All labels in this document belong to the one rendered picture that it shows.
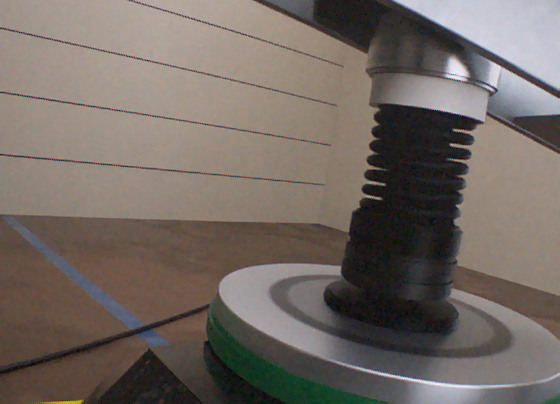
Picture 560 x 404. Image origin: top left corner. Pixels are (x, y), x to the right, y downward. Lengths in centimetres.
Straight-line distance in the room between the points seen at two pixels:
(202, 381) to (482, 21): 22
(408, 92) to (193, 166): 519
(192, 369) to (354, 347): 8
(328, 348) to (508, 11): 19
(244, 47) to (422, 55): 547
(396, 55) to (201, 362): 19
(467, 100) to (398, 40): 5
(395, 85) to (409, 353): 14
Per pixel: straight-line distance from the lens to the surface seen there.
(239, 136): 575
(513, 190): 540
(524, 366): 29
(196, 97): 540
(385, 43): 31
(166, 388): 27
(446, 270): 31
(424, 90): 29
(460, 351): 29
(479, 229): 554
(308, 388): 25
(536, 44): 29
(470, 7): 28
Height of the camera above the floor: 94
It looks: 5 degrees down
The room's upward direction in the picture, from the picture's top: 9 degrees clockwise
